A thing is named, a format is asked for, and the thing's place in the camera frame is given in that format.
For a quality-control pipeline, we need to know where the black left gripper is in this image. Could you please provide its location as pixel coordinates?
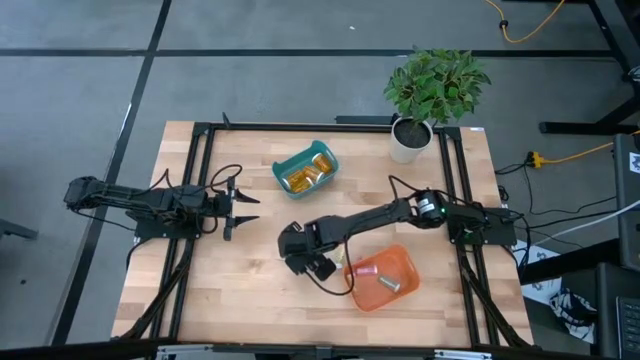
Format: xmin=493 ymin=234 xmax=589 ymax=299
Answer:
xmin=202 ymin=175 xmax=261 ymax=242

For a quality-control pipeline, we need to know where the teal plastic bin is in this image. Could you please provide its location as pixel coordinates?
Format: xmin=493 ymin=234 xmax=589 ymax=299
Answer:
xmin=271 ymin=139 xmax=340 ymax=200

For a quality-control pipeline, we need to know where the black power cable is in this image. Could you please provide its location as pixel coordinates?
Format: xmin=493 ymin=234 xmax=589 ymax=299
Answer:
xmin=522 ymin=164 xmax=619 ymax=217

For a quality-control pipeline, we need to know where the white printed sheet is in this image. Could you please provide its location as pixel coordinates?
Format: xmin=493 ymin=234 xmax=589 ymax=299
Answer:
xmin=514 ymin=239 xmax=564 ymax=306

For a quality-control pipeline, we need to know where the black front crossbar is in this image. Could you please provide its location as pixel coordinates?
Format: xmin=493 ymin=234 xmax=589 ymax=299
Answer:
xmin=0 ymin=338 xmax=640 ymax=360

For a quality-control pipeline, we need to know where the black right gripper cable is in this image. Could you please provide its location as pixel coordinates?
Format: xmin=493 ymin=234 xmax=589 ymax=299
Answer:
xmin=304 ymin=238 xmax=356 ymax=297

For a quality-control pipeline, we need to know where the black desk leg stand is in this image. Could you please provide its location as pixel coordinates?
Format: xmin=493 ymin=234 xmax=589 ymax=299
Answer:
xmin=538 ymin=0 xmax=640 ymax=136

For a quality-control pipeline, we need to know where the black computer tower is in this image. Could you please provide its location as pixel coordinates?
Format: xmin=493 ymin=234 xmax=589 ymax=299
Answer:
xmin=612 ymin=133 xmax=640 ymax=271

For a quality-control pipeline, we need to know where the white cable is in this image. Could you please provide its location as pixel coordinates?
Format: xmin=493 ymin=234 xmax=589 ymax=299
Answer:
xmin=529 ymin=199 xmax=640 ymax=242

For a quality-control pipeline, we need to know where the green plant in white pot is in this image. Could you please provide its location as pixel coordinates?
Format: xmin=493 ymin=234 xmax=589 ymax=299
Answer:
xmin=383 ymin=46 xmax=492 ymax=165

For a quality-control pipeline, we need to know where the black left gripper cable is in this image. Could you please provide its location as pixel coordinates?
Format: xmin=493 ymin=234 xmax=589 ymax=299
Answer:
xmin=209 ymin=163 xmax=245 ymax=191

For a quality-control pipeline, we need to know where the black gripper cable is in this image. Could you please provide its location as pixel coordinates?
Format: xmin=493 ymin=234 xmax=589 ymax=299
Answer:
xmin=304 ymin=238 xmax=356 ymax=297
xmin=209 ymin=163 xmax=245 ymax=191

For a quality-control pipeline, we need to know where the dark computer keyboard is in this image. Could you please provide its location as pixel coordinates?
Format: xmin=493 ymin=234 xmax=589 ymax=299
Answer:
xmin=615 ymin=296 xmax=640 ymax=359

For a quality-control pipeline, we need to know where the grey chair leg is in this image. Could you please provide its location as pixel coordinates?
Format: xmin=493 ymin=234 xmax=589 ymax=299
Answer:
xmin=0 ymin=218 xmax=39 ymax=241

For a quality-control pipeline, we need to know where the yellow cable with black knot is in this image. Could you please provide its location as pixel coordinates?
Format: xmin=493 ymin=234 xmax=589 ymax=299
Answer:
xmin=483 ymin=0 xmax=567 ymax=44

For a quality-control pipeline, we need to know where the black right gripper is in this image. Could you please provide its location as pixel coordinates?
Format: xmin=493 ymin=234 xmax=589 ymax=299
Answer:
xmin=278 ymin=219 xmax=338 ymax=282

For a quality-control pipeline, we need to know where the black side desk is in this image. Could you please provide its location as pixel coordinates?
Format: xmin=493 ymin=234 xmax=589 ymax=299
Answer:
xmin=519 ymin=238 xmax=640 ymax=359

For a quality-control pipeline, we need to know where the orange plastic bin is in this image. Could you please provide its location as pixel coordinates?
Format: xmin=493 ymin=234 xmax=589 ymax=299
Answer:
xmin=342 ymin=243 xmax=422 ymax=314

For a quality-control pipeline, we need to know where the black aluminium table frame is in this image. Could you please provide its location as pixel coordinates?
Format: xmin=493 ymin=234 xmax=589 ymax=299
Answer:
xmin=119 ymin=112 xmax=534 ymax=351

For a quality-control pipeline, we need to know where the black white patterned bag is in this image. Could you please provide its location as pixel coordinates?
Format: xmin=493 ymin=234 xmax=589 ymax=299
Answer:
xmin=548 ymin=288 xmax=597 ymax=345

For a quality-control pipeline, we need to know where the yellow extension cable with plug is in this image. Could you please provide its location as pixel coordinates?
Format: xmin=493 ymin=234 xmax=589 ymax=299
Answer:
xmin=524 ymin=128 xmax=640 ymax=169

